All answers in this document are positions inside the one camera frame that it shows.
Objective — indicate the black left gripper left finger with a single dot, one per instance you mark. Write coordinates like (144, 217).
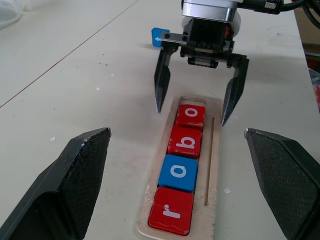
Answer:
(57, 190)

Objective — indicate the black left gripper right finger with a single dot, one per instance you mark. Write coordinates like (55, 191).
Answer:
(287, 185)

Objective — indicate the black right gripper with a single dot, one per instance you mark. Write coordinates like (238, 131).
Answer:
(207, 35)

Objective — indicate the red letter tile o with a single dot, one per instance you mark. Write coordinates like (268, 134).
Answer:
(191, 113)

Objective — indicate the red letter tile b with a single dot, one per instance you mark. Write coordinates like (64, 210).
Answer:
(185, 142)

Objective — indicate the blue letter tile t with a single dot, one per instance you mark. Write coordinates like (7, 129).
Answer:
(156, 37)

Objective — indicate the wooden letter tray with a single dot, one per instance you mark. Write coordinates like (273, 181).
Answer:
(203, 222)

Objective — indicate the blue letter tile o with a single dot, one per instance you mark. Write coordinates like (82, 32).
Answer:
(177, 172)

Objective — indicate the red letter tile r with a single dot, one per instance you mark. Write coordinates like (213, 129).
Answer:
(172, 212)

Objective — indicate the brown cardboard box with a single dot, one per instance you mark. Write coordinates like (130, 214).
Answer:
(308, 30)

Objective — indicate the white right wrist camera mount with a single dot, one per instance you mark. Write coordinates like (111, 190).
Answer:
(207, 10)

